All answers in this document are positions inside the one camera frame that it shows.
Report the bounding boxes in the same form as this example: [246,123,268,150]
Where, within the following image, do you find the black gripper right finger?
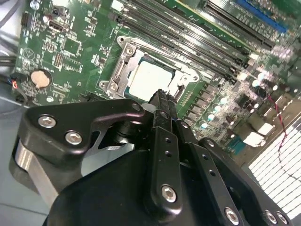
[168,93,293,226]

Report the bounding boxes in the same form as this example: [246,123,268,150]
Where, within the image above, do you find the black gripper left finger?
[9,90,183,218]

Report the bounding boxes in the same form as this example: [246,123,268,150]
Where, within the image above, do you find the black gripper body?
[43,122,222,226]

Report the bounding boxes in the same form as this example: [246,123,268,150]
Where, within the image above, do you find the silver green CPU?
[127,53,179,104]

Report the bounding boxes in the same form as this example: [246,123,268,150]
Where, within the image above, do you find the metal socket cover frame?
[109,43,192,104]

